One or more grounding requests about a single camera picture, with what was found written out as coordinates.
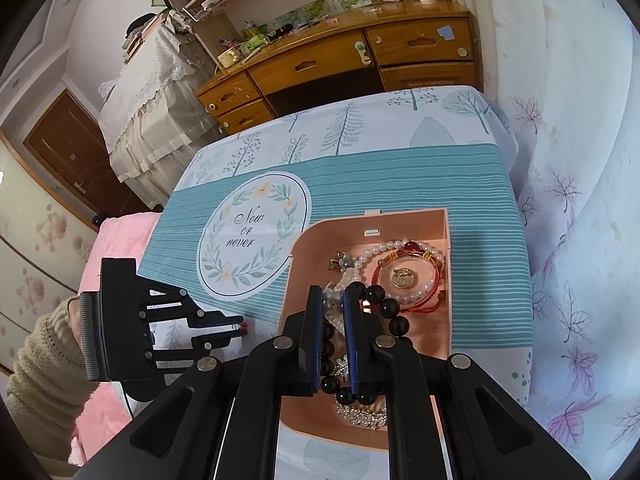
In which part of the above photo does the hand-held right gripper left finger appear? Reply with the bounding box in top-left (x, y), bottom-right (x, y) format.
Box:
top-left (72, 285), bottom-right (325, 480)

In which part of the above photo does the brown wooden door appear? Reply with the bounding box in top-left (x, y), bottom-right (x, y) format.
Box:
top-left (22, 88), bottom-right (124, 219)

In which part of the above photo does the gold rhinestone necklace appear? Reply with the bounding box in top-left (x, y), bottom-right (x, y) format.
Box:
top-left (333, 356), bottom-right (392, 432)

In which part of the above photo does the black bead bracelet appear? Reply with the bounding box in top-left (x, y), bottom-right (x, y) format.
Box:
top-left (317, 282), bottom-right (401, 407)

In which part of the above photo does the clear bangle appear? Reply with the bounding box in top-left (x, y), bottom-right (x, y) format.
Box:
top-left (376, 259), bottom-right (434, 297)

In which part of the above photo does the pink blanket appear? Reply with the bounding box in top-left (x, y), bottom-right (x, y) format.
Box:
top-left (70, 211), bottom-right (162, 467)

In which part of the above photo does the multi-strand pearl bracelet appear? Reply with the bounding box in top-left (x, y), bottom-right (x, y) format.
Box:
top-left (350, 239), bottom-right (444, 307)

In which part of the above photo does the wooden desk with drawers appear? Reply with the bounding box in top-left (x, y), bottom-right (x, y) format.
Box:
top-left (195, 0), bottom-right (484, 137)

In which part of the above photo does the lace-covered cabinet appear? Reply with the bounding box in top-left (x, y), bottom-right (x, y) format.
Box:
top-left (97, 24), bottom-right (224, 207)

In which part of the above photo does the single-strand pearl bracelet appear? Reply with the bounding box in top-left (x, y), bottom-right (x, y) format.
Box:
top-left (322, 266), bottom-right (362, 332)

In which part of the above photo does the floral sliding-door wardrobe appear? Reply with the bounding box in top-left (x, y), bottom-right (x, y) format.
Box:
top-left (0, 132), bottom-right (102, 377)

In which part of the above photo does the teal tree-print tablecloth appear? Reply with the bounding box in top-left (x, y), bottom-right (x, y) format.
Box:
top-left (135, 85), bottom-right (534, 480)

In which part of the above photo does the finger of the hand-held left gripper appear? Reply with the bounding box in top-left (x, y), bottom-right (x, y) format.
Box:
top-left (137, 286), bottom-right (246, 332)
top-left (149, 329), bottom-right (248, 376)

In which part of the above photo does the white leaf-print curtain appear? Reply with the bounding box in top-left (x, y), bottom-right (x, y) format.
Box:
top-left (469, 0), bottom-right (640, 463)

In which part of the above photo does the wooden hutch shelf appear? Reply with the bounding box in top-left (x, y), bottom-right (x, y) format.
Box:
top-left (140, 0), bottom-right (263, 63)

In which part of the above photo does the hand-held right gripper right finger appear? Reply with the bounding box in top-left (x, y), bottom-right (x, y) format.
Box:
top-left (344, 285), bottom-right (591, 480)

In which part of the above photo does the red cord bracelet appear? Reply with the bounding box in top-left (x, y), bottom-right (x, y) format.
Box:
top-left (366, 241), bottom-right (449, 314)

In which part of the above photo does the person's left forearm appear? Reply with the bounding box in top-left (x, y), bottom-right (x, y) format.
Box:
top-left (4, 297), bottom-right (101, 463)

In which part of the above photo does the stack of books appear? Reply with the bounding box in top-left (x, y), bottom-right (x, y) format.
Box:
top-left (122, 9), bottom-right (172, 59)

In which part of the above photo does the peach plastic storage box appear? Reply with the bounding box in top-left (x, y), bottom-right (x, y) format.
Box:
top-left (277, 208), bottom-right (454, 452)

